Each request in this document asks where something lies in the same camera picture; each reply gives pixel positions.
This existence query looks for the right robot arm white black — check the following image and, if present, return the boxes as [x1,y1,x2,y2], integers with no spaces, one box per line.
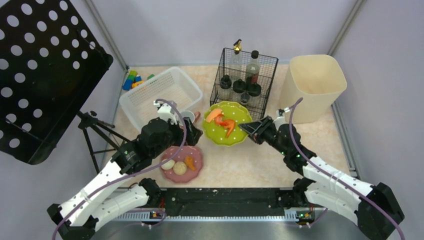
[239,117,405,240]

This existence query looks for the red shrimp toy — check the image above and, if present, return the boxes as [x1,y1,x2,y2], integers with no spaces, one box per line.
[214,114,229,127]

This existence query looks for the glass oil bottle gold spout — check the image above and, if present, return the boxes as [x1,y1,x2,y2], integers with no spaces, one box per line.
[228,39,242,82]

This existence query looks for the black perforated metal panel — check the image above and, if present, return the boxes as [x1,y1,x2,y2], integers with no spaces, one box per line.
[0,0,113,165]

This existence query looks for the pink polka dot plate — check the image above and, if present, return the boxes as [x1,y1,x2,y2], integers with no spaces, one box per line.
[159,146,204,184]

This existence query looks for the orange chicken wing toy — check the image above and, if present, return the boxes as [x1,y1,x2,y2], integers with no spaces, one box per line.
[221,119,236,138]

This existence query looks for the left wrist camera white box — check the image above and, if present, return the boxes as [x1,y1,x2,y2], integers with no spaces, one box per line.
[153,101,178,125]

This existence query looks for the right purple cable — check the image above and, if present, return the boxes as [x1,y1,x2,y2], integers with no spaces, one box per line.
[284,97,406,240]

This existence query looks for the beige plastic bin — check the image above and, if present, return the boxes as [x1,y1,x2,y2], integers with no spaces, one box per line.
[279,54,347,124]

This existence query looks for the colourful toy blocks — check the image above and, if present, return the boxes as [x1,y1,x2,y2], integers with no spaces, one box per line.
[122,70,145,91]

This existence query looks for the dark sauce bottle black cap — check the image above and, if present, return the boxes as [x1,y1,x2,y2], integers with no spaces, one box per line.
[245,50,260,85]

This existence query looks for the small pepper jar black lid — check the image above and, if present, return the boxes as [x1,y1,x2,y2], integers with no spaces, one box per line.
[240,92,250,106]

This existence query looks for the white egg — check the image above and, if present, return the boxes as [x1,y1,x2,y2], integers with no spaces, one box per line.
[160,159,176,171]

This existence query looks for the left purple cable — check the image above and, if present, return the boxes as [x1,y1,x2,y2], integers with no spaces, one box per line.
[51,98,187,240]

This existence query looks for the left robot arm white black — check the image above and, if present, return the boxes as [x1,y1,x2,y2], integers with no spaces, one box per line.
[47,117,203,240]

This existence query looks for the green polka dot plate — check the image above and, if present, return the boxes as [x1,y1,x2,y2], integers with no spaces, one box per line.
[201,101,253,147]

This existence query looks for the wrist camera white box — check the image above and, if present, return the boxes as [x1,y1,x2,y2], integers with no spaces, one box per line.
[273,107,291,130]
[153,101,178,125]

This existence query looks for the beige round bun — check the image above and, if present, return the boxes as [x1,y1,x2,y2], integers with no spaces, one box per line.
[172,161,188,176]

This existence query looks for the black camera tripod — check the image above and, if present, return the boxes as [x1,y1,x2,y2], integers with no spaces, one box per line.
[76,110,130,174]

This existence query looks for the orange fried chicken piece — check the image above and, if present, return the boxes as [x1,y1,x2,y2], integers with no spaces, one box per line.
[184,156,196,171]

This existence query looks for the glass shaker black lid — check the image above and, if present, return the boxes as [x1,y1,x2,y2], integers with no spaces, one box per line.
[232,78,246,103]
[218,75,232,100]
[247,83,262,108]

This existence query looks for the pink mug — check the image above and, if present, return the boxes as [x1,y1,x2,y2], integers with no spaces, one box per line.
[180,110,201,124]

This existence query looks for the orange melon slice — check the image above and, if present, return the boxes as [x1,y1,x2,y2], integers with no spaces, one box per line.
[205,108,223,123]

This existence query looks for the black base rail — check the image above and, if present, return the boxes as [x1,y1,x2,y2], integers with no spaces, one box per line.
[159,188,301,217]

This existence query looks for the white plastic basket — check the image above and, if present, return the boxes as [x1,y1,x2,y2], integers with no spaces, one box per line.
[119,66,203,132]

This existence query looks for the purple cable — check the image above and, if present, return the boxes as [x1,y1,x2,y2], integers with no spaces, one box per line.
[284,97,406,240]
[51,98,187,240]

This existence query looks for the black wire basket rack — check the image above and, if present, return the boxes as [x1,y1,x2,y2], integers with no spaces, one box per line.
[209,47,279,121]

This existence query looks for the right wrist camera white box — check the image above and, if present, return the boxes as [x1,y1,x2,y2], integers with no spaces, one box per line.
[273,107,291,130]

